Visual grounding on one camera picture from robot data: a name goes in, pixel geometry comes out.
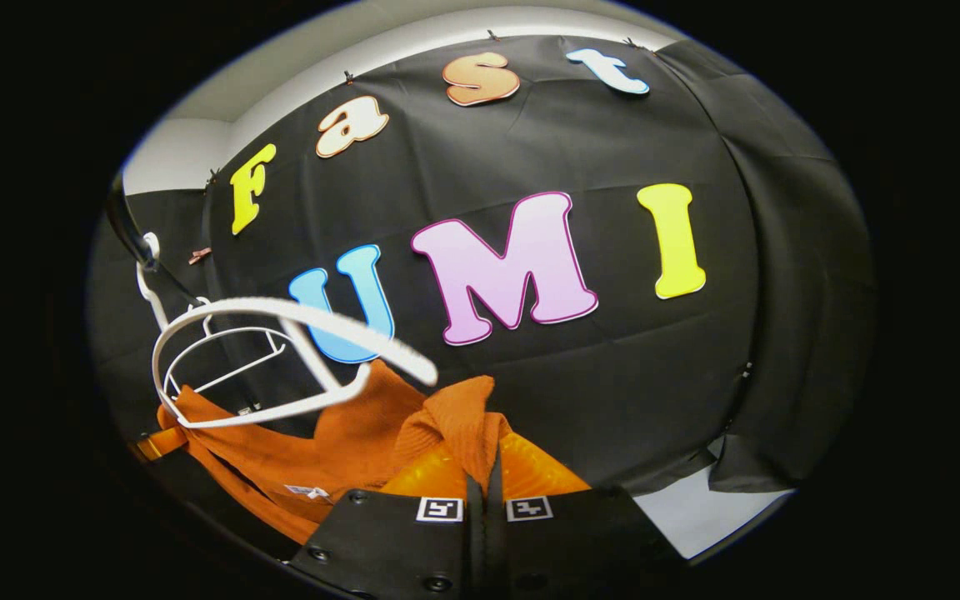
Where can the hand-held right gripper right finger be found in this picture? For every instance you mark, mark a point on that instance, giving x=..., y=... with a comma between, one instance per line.
x=580, y=542

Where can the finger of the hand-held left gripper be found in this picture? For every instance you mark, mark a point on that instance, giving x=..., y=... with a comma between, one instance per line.
x=155, y=445

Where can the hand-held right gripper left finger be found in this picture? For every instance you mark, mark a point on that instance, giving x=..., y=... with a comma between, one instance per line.
x=388, y=542

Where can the rust orange jacket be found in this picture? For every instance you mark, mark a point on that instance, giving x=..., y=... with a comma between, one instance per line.
x=347, y=450

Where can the white plastic hanger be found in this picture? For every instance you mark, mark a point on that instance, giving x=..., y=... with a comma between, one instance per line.
x=150, y=243
x=322, y=317

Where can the black clothes rack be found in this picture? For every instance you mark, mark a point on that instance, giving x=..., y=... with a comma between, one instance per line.
x=126, y=229

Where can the black backdrop cloth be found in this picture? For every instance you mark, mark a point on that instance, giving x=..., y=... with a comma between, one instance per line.
x=613, y=375

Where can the red clip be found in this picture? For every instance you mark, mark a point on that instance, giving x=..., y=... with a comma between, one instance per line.
x=199, y=255

